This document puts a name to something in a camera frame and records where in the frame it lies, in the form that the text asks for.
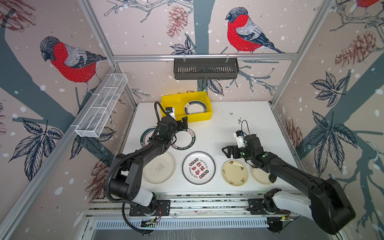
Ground green red rim plate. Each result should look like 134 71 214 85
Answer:
184 101 208 115

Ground white plate red characters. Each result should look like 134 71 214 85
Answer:
182 151 216 185

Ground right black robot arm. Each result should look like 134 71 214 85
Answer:
222 131 356 235

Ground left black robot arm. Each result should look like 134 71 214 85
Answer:
104 116 188 212

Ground yellow plastic bin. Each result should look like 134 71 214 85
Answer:
161 92 213 123

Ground green rim Hao Wei plate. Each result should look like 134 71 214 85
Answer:
172 129 196 151

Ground cream floral plate centre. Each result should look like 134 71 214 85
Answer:
222 160 249 187

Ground cream floral plate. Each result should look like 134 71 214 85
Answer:
250 168 277 185
222 160 249 187

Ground green rim plate far left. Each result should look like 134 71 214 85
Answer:
140 127 157 147

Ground cream floral plate right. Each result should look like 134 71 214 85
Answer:
250 168 277 185

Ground plain cream plate left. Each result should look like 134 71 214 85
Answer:
143 152 176 184

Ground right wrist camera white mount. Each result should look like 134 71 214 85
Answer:
234 130 246 148

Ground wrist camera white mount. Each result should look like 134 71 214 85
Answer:
166 107 176 120
234 130 246 148

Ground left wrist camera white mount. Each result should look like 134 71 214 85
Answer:
166 107 176 120

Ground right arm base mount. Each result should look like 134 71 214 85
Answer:
246 198 290 215

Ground black hanging wire basket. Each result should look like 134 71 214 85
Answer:
174 58 239 80

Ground aluminium frame rail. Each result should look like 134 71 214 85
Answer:
113 53 298 63

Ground white wire mesh shelf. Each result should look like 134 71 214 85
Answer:
75 73 128 138

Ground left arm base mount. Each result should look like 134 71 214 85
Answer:
129 200 171 217

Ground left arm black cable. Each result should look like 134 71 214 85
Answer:
121 200 157 235

